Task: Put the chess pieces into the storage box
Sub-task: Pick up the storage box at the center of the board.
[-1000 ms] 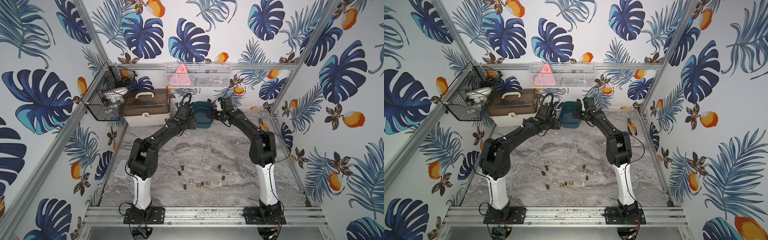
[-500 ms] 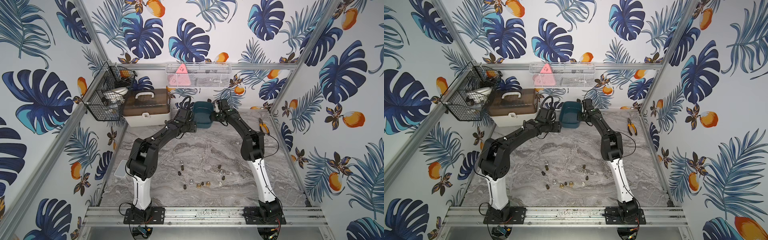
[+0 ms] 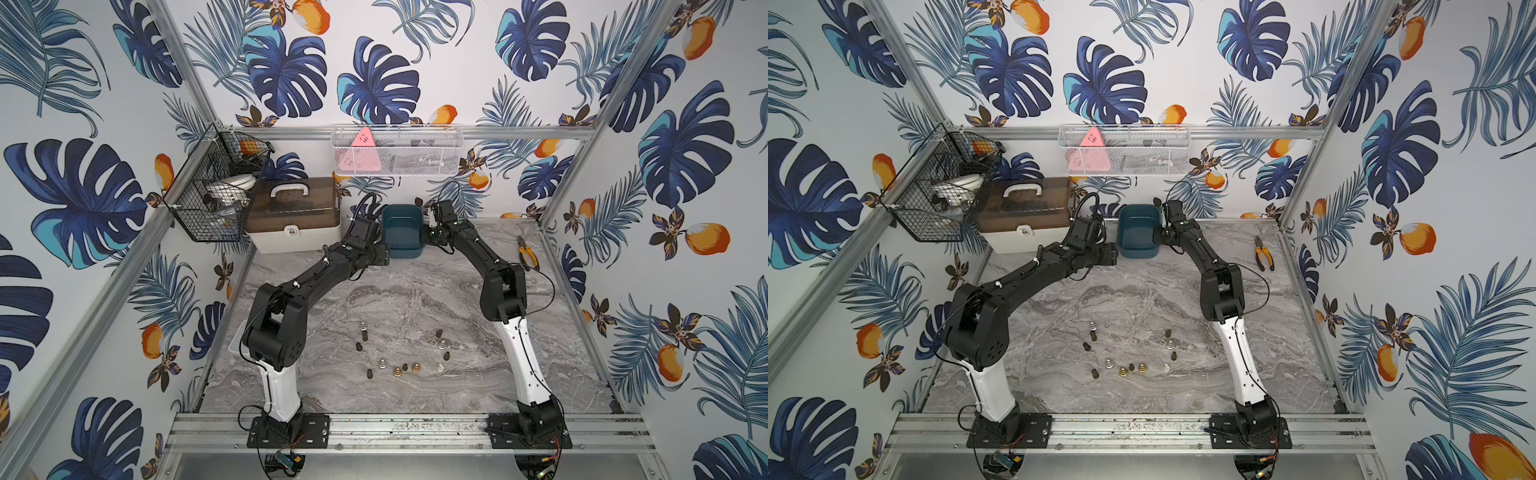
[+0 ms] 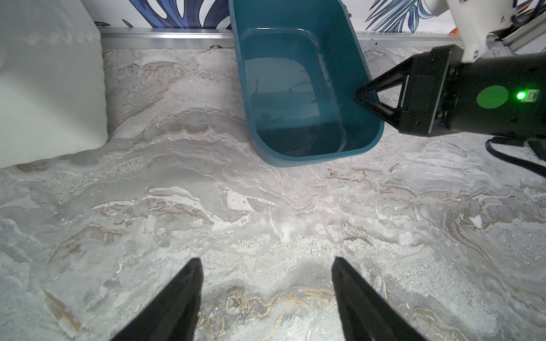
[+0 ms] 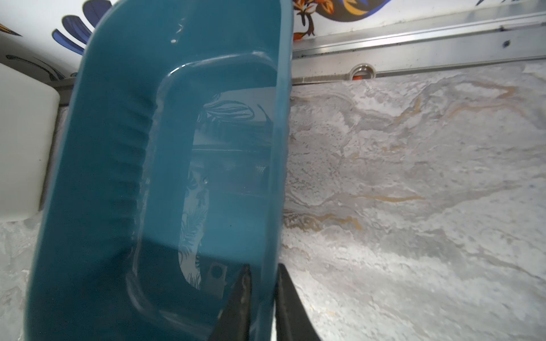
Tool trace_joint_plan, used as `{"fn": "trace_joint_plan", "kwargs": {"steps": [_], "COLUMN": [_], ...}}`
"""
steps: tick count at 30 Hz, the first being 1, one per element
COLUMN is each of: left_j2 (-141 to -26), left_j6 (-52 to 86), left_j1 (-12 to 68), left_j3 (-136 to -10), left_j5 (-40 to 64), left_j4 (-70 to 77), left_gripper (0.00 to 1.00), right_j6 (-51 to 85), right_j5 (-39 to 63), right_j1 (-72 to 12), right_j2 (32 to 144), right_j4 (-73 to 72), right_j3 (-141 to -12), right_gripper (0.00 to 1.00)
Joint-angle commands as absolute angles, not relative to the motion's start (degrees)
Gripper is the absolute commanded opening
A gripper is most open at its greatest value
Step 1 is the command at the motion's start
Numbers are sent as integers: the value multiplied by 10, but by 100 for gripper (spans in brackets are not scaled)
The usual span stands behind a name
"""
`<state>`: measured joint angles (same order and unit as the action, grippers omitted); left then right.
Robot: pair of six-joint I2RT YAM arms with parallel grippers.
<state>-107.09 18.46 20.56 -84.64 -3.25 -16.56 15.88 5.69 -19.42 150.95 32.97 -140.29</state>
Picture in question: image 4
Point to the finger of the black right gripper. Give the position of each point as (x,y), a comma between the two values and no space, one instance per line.
(367,96)

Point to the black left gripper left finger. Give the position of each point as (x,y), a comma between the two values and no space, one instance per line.
(173,313)

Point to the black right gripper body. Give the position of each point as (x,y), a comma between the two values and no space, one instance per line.
(499,96)

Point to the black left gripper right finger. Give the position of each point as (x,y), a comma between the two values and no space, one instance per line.
(364,314)

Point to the teal plastic storage box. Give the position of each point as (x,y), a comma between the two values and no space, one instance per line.
(299,64)

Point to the white storage case brown lid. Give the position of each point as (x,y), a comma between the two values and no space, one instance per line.
(52,81)

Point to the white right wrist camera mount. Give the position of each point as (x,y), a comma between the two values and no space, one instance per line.
(475,20)

